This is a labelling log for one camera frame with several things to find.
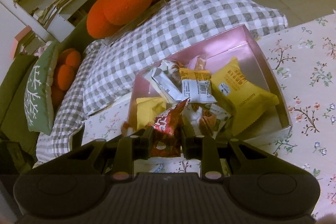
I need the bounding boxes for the grey white checked quilt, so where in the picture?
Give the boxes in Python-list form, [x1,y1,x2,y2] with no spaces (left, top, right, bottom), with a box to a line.
[35,0,288,164]

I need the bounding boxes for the small pink plush toy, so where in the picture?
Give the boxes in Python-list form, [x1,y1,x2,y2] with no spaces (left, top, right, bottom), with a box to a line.
[37,42,53,57]

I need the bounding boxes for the floral bed sheet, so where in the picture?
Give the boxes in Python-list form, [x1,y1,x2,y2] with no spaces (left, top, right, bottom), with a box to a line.
[84,13,336,222]

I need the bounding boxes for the small orange plush cushion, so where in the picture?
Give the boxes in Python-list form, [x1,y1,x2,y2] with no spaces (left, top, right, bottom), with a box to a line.
[51,48,82,109]

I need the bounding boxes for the yellow packet with blue label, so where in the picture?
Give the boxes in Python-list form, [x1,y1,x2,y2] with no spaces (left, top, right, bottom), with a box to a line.
[136,97,168,133]

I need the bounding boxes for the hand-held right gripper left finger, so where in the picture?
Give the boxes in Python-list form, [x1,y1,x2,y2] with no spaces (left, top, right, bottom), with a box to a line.
[33,126,154,180]

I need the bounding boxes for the orange stick snack packet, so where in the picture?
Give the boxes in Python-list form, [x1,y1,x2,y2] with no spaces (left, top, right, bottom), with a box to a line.
[194,55,208,73]

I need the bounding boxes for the white orange barcode packet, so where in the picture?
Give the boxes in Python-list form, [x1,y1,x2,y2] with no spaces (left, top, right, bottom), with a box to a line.
[179,68,217,104]

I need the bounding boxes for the green cushion with white branches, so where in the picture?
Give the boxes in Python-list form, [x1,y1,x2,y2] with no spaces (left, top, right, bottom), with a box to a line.
[24,42,59,135]

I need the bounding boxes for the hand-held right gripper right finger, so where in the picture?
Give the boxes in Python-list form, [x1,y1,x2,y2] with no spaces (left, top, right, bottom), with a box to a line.
[181,127,302,180]

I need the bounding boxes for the pink cardboard box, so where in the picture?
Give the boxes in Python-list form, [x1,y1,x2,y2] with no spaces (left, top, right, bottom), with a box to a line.
[128,24,293,159]

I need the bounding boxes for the small red white packet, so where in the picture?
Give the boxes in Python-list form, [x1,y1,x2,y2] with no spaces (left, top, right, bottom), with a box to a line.
[121,122,135,137]

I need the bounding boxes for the pink storage box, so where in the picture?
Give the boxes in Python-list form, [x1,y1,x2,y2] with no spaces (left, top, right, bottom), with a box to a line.
[10,26,32,59]

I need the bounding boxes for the white nut snack packet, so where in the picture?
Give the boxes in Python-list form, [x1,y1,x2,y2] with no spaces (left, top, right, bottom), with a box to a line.
[184,104,232,138]

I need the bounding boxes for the green sofa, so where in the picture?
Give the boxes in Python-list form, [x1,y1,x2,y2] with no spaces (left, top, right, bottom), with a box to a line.
[0,14,90,169]

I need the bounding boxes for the large yellow snack packet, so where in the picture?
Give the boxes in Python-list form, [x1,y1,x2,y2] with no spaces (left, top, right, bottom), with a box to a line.
[210,57,280,136]

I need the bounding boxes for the red snack packet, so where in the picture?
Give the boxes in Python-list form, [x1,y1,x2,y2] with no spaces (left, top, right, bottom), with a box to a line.
[146,98,191,157]

